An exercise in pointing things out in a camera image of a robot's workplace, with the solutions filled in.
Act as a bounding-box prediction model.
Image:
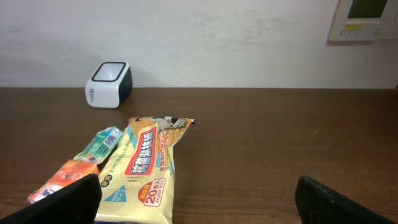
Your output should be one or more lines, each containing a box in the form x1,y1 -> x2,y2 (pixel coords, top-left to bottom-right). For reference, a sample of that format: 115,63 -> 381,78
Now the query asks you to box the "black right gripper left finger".
1,174 -> 101,224

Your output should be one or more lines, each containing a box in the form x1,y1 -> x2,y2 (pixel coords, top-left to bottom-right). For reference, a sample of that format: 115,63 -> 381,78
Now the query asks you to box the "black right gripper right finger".
295,176 -> 396,224

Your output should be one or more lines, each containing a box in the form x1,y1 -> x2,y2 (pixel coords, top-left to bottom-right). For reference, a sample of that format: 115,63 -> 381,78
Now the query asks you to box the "orange tissue packet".
27,160 -> 100,203

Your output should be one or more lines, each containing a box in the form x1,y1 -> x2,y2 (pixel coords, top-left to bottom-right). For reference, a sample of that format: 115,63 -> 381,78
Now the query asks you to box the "yellow wet wipes pack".
94,116 -> 194,223

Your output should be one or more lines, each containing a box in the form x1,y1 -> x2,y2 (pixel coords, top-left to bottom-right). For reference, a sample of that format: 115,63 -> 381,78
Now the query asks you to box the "teal tissue packet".
73,126 -> 123,165

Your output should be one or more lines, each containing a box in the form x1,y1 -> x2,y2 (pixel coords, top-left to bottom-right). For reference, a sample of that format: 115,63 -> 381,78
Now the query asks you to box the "white black barcode scanner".
85,61 -> 132,108

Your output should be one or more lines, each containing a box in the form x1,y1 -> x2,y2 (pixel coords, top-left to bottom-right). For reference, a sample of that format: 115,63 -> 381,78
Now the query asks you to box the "white wall control panel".
328,0 -> 397,42

